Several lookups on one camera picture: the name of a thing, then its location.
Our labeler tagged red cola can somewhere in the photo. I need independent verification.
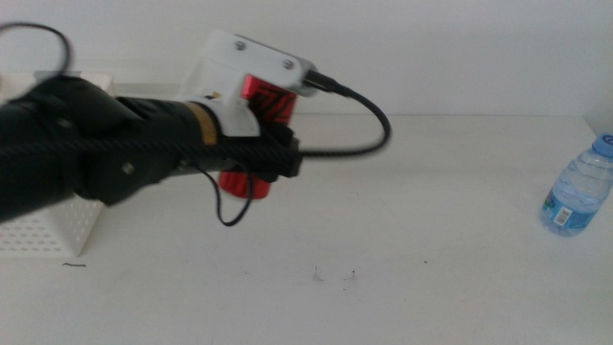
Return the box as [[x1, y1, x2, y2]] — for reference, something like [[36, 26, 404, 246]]
[[217, 75, 299, 201]]

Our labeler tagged clear water bottle blue cap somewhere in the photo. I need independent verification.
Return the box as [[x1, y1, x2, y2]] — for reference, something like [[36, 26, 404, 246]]
[[539, 132, 613, 238]]

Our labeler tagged white perforated plastic basket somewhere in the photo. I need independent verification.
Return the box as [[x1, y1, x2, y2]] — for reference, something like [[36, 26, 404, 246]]
[[0, 70, 115, 259]]

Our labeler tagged thin black gripper wire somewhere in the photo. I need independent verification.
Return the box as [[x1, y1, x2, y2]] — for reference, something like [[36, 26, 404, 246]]
[[193, 160, 256, 228]]

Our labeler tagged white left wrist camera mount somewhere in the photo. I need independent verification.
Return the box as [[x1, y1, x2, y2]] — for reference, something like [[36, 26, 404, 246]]
[[174, 28, 318, 139]]

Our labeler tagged black braided camera cable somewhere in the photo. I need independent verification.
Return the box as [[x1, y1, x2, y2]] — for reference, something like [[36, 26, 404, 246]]
[[300, 69, 393, 159]]

